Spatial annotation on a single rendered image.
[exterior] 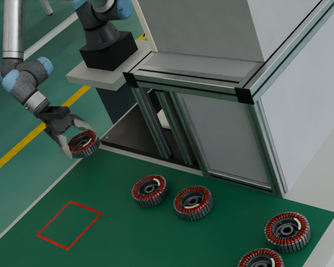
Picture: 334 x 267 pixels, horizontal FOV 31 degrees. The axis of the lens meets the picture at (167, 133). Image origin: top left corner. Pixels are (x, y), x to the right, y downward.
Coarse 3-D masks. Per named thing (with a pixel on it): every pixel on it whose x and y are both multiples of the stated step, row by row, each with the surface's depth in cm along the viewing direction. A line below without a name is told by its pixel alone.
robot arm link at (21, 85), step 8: (16, 72) 201; (24, 72) 203; (8, 80) 199; (16, 80) 199; (24, 80) 201; (32, 80) 203; (8, 88) 200; (16, 88) 200; (24, 88) 200; (32, 88) 201; (16, 96) 201; (24, 96) 200
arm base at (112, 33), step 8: (104, 24) 251; (112, 24) 257; (88, 32) 252; (96, 32) 251; (104, 32) 252; (112, 32) 254; (88, 40) 254; (96, 40) 252; (104, 40) 253; (112, 40) 254; (88, 48) 258; (96, 48) 254
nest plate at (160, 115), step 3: (162, 111) 210; (159, 114) 209; (162, 114) 209; (159, 117) 208; (162, 117) 207; (165, 117) 207; (162, 120) 206; (165, 120) 205; (162, 123) 204; (165, 123) 203; (168, 123) 203; (162, 126) 204; (165, 126) 203; (168, 126) 202
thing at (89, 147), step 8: (80, 136) 206; (88, 136) 205; (96, 136) 203; (72, 144) 204; (80, 144) 204; (88, 144) 200; (96, 144) 201; (72, 152) 200; (80, 152) 199; (88, 152) 200
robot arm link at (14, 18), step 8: (8, 0) 212; (16, 0) 213; (24, 0) 216; (8, 8) 212; (16, 8) 213; (24, 8) 216; (8, 16) 213; (16, 16) 213; (24, 16) 216; (8, 24) 213; (16, 24) 213; (8, 32) 213; (16, 32) 213; (8, 40) 213; (16, 40) 213; (8, 48) 213; (16, 48) 213; (8, 56) 213; (16, 56) 214; (0, 64) 217; (8, 64) 213; (16, 64) 212; (0, 72) 215; (8, 72) 213; (0, 80) 217
